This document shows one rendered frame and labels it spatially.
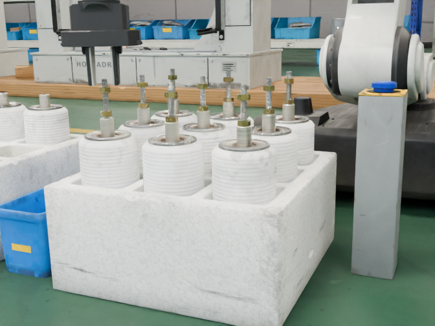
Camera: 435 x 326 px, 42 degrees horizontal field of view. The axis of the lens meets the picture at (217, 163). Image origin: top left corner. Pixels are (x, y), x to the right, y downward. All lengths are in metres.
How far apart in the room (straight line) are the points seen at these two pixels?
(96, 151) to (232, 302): 0.31
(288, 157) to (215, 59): 2.21
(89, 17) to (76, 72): 2.67
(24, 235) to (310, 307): 0.50
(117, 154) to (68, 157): 0.37
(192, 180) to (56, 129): 0.50
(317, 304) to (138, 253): 0.29
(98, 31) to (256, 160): 0.31
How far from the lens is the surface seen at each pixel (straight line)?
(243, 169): 0.80
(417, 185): 1.32
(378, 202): 0.98
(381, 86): 0.96
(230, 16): 3.13
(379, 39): 1.18
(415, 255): 1.14
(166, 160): 0.85
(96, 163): 0.91
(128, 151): 0.92
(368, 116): 0.95
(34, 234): 1.03
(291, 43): 5.68
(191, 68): 3.17
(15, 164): 1.15
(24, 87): 3.75
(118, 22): 0.90
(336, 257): 1.10
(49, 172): 1.22
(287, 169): 0.93
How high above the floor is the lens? 0.43
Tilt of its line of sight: 14 degrees down
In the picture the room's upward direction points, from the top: 1 degrees counter-clockwise
